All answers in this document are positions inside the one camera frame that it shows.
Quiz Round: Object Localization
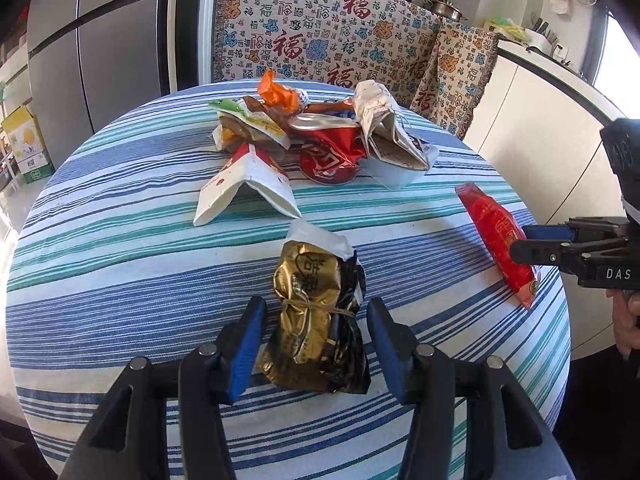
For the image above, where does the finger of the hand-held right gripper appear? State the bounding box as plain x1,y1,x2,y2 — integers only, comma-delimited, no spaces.
521,217,581,243
509,239,583,275

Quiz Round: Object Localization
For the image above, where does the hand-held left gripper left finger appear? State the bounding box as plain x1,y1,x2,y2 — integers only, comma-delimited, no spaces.
60,296,268,480

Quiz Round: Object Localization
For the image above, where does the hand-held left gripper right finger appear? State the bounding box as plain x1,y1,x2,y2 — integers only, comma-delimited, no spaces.
366,297,571,480

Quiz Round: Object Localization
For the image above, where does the red snack packet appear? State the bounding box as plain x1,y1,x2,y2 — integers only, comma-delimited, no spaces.
455,182,543,311

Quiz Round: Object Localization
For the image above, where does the gold black snack bag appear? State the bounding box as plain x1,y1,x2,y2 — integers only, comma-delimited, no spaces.
257,220,372,395

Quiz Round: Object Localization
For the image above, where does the white yellow snack packet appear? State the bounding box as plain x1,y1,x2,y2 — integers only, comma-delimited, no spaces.
207,96,293,153

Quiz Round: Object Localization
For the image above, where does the person's right hand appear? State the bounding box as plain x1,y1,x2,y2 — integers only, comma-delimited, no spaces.
612,291,640,356

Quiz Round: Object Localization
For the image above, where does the white counter cabinet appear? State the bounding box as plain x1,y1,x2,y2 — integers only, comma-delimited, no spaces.
462,40,626,361

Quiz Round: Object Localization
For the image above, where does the white red paper bag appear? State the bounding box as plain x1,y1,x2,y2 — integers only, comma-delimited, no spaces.
192,142,303,227

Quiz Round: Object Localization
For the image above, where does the knife block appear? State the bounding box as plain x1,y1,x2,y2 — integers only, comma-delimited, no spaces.
530,12,571,61

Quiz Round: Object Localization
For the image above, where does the crumpled white paper bag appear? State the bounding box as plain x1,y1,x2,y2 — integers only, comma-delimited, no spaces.
352,80,441,191

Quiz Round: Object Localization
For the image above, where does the yellow green cloth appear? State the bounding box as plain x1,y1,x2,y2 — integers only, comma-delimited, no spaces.
482,17,533,43

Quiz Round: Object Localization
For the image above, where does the crushed red can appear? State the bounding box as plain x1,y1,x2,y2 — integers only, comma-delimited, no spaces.
292,112,371,187

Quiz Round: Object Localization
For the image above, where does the steel pot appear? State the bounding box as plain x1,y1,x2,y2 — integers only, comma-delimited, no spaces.
425,0,468,23

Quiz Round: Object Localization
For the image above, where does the orange white wrapper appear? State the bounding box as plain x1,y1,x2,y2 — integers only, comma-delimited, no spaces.
257,69,311,111

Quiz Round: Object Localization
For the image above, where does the yellow green cardboard box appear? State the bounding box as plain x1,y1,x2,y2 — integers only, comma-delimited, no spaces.
1,105,56,186

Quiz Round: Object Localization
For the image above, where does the grey refrigerator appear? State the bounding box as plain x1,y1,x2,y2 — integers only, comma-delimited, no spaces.
25,0,173,136

